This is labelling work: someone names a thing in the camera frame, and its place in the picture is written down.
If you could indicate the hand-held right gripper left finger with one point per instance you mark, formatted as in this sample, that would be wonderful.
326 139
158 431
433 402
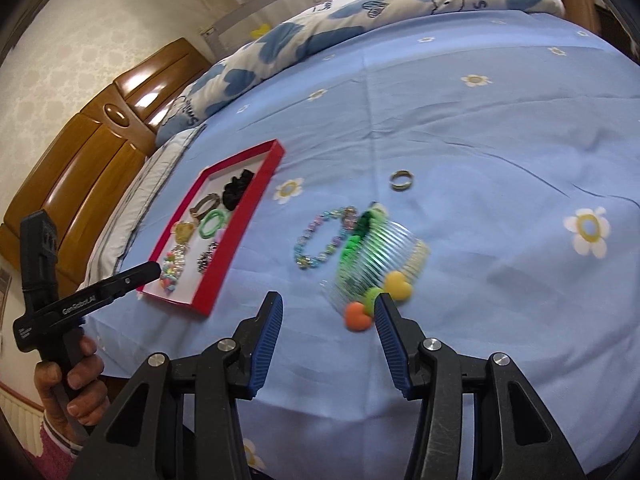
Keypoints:
265 345

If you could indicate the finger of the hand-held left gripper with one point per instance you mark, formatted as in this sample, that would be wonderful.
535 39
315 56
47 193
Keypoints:
140 276

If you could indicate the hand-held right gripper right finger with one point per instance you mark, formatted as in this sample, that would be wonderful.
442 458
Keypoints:
392 345

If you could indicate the yellow bear charm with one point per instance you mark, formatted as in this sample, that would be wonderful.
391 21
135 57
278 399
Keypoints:
184 231

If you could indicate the red shallow cardboard box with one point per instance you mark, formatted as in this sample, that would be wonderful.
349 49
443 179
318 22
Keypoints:
225 270

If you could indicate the hair comb with heart decorations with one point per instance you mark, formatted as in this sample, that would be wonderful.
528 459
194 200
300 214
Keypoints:
380 255

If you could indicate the square-faced wristwatch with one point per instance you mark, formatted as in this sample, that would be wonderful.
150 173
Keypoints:
205 202

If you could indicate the black scrunchie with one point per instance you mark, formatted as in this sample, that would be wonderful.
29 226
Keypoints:
235 192

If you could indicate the person's left forearm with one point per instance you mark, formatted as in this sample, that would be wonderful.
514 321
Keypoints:
55 452

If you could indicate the person's left hand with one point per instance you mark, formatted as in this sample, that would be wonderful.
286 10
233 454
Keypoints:
87 385

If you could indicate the grey striped pillow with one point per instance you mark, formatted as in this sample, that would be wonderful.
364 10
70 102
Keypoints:
140 195

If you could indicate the wooden headboard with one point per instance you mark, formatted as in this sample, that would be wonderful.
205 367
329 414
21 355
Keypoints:
90 160

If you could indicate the white radiator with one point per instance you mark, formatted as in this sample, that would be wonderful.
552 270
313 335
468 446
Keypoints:
20 415

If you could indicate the blue floral bed sheet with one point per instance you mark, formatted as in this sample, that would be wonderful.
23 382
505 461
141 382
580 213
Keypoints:
475 135

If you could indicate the small yellow toy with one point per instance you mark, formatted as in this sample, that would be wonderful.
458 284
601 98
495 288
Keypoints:
260 30

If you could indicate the blue and white heart quilt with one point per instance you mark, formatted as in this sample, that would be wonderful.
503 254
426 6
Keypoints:
300 35

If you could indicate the grey bed guard rail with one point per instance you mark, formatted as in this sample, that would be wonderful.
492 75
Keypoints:
280 5

